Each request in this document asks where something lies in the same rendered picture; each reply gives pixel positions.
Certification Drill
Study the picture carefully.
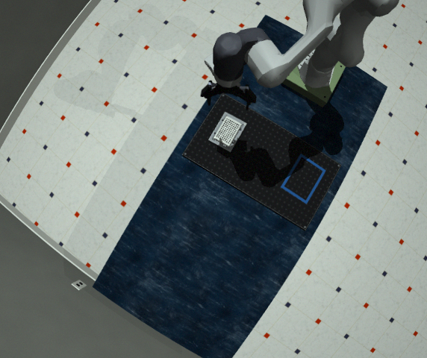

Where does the white rectangular frame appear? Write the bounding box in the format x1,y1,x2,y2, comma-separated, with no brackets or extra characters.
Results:
209,112,246,152

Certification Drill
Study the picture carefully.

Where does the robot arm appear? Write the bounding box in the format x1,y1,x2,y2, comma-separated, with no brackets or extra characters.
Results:
205,0,399,88

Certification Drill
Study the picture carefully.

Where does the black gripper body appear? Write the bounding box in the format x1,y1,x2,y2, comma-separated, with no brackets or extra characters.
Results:
216,84,240,93

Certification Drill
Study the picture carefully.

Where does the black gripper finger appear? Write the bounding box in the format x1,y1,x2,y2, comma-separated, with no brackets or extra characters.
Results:
231,84,257,110
201,81,223,106

